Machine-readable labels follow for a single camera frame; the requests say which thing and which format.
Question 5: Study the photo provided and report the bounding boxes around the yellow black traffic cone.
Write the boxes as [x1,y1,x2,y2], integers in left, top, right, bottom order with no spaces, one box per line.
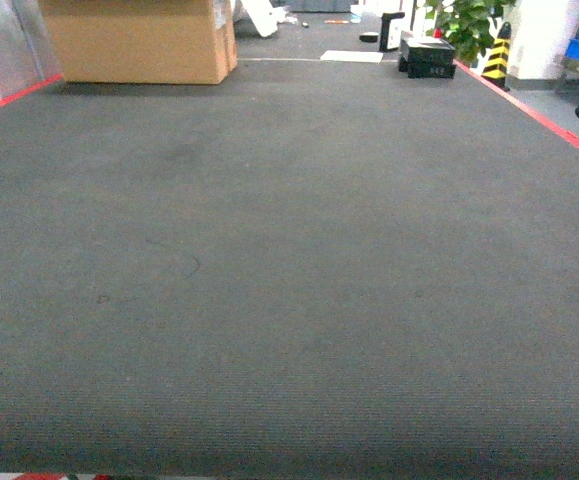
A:
[481,22,512,92]

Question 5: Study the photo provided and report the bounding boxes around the large cardboard box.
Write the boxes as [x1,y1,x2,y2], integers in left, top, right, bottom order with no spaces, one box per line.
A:
[39,0,237,85]

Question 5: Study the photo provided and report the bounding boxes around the black and white standing box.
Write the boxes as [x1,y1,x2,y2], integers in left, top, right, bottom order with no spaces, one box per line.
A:
[379,11,406,53]

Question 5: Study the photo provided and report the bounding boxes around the stacked black boxes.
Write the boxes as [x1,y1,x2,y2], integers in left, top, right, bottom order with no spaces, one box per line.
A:
[398,37,456,79]

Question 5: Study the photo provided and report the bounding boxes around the green potted plant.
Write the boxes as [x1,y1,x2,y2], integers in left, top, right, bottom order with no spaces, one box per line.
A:
[422,0,516,65]

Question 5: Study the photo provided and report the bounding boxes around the white paper sheet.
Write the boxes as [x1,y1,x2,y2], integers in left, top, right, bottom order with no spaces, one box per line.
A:
[320,50,383,64]

